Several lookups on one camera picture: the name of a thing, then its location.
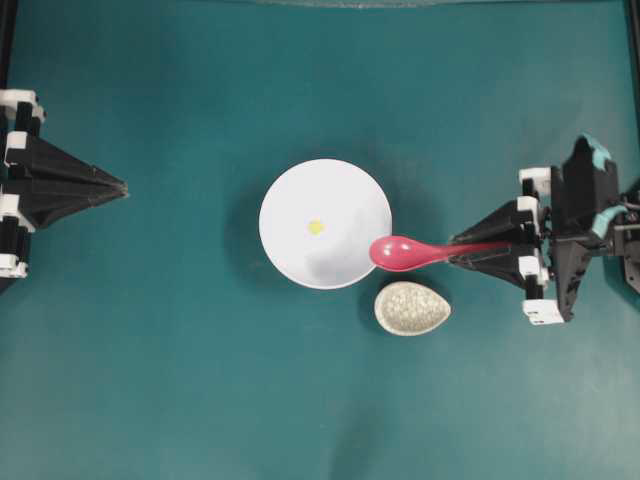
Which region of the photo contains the yellow hexagonal prism block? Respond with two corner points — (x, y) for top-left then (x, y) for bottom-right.
(308, 220), (325, 235)

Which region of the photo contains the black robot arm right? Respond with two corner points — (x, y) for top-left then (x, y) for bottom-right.
(450, 162), (639, 325)

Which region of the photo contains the white round bowl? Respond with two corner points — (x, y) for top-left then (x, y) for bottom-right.
(258, 159), (392, 290)

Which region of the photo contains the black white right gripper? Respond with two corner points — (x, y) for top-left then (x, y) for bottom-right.
(449, 167), (565, 326)

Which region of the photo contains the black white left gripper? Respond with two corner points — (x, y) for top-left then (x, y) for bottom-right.
(1, 89), (128, 278)

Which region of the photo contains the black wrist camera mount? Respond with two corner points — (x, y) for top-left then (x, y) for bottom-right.
(550, 134), (619, 322)

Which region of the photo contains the speckled ceramic spoon rest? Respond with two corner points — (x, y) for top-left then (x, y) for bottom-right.
(374, 281), (452, 336)

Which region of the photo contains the pink plastic spoon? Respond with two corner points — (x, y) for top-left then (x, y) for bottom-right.
(369, 236), (511, 272)

